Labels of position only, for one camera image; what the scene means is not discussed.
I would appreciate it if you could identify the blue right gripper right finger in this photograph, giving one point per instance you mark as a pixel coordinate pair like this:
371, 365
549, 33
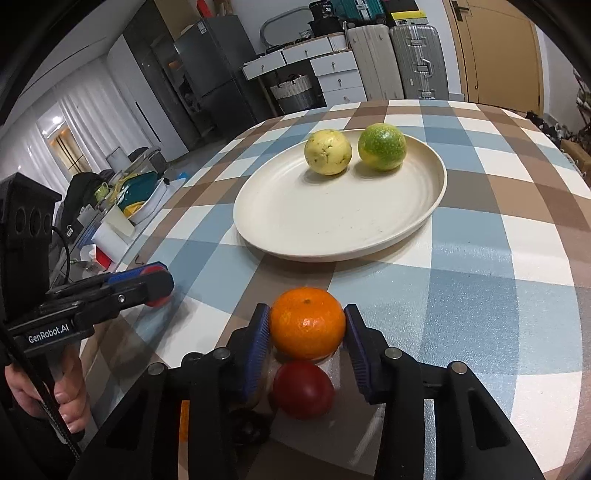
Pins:
366, 347

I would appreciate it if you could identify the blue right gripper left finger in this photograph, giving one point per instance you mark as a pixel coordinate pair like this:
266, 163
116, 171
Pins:
257, 341

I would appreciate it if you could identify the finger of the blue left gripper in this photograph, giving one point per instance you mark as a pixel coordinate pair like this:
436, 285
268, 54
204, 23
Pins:
117, 277
136, 287

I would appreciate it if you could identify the orange tangerine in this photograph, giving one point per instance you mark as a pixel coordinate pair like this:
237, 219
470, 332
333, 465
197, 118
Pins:
307, 324
183, 428

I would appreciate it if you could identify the red tomato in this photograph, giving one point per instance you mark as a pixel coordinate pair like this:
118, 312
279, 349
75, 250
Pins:
159, 286
302, 390

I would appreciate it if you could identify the green yellow guava fruit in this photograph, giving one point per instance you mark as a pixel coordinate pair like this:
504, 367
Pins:
382, 147

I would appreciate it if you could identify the person's left hand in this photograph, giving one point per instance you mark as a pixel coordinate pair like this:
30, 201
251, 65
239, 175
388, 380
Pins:
70, 391

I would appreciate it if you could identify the white tray with cloths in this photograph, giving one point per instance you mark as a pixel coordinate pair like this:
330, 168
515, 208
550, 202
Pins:
135, 190

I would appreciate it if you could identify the cream round plate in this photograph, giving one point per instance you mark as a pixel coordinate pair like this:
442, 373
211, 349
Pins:
287, 210

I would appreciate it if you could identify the checkered tablecloth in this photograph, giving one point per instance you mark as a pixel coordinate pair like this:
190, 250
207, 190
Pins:
498, 278

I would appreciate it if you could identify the woven laundry basket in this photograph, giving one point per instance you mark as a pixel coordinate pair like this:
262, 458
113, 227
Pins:
295, 94

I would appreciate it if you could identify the dark refrigerator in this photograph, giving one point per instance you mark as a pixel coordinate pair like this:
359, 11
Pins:
213, 51

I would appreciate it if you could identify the white drawer cabinet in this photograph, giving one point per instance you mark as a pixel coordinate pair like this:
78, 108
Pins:
330, 58

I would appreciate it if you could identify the silver suitcase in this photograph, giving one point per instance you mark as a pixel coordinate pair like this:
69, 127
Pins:
421, 61

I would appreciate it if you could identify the beige suitcase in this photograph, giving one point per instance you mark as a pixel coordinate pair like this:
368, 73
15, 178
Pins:
376, 60

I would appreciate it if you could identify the wooden door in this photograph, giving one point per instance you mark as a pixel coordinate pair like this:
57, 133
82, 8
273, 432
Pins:
498, 55

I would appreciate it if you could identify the stacked shoe boxes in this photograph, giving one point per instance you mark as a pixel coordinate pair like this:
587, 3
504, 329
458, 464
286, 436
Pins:
406, 12

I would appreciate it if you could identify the teal suitcase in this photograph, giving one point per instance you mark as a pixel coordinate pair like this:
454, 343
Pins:
362, 10

